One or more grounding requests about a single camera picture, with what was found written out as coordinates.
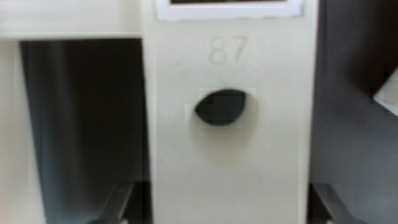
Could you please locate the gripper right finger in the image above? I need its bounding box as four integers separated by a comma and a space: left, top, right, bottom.
308, 183, 363, 224

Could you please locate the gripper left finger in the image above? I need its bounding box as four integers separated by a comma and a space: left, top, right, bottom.
89, 182, 146, 224

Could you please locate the white chair back frame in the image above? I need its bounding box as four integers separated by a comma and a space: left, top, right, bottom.
0, 0, 320, 224

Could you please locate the white corner fence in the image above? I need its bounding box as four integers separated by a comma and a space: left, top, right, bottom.
373, 68, 398, 117

